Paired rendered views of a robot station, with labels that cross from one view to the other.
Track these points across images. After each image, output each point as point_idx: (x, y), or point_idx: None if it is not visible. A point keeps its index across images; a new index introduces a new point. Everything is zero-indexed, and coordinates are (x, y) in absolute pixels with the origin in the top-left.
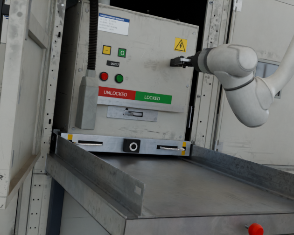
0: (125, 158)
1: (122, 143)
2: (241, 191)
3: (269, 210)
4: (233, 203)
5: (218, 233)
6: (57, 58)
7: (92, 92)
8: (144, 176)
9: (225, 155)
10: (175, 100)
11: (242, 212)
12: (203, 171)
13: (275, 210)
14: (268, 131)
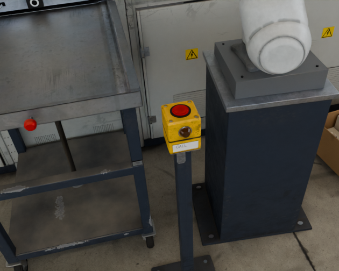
0: (33, 13)
1: (25, 0)
2: (79, 64)
3: (58, 100)
4: (36, 92)
5: (3, 126)
6: None
7: None
8: (7, 51)
9: (109, 8)
10: None
11: (25, 107)
12: (91, 26)
13: (65, 100)
14: None
